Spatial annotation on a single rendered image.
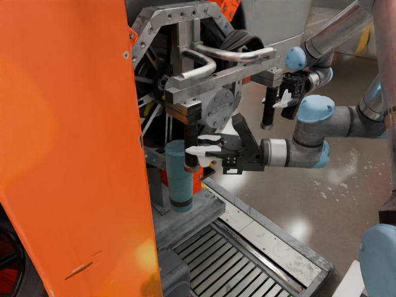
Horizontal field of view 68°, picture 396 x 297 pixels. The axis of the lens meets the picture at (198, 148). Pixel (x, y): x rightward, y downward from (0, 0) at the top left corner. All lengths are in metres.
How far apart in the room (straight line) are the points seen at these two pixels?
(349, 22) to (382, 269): 0.73
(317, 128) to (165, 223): 0.87
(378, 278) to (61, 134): 0.35
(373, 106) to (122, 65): 0.55
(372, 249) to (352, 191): 1.72
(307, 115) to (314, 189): 1.31
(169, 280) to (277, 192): 1.09
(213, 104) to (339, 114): 0.34
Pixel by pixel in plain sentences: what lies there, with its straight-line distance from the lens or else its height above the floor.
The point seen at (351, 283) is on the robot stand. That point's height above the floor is 0.77.
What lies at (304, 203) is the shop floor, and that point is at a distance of 1.88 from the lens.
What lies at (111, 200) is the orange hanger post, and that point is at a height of 0.99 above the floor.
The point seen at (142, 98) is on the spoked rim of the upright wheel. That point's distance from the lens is 1.01.
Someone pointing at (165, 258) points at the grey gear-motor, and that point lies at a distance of 1.04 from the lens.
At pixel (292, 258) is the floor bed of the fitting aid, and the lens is 1.50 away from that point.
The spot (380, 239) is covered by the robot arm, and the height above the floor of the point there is 1.02.
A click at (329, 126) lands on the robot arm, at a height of 0.92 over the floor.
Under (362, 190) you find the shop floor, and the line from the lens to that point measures 2.12.
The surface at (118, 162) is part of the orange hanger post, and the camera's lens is 0.36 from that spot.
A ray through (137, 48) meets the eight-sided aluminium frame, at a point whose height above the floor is 1.04.
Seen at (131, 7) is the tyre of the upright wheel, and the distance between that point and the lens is 0.91.
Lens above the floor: 1.25
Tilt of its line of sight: 34 degrees down
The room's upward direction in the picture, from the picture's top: straight up
